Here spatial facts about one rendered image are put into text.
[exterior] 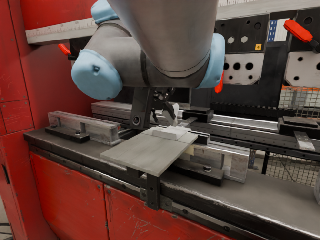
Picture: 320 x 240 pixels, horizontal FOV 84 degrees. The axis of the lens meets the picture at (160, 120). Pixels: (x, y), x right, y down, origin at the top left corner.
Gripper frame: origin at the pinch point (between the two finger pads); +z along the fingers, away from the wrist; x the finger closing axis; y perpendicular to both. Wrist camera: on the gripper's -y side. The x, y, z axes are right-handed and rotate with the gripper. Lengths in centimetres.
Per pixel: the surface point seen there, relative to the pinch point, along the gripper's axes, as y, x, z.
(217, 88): 8.9, -15.0, -7.9
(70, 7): 31, 47, -27
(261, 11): 23.7, -22.6, -19.2
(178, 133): 1.5, -2.5, 7.1
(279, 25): 411, -35, 207
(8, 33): 20, 86, -27
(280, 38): 394, -41, 228
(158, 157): -12.4, -4.9, -4.3
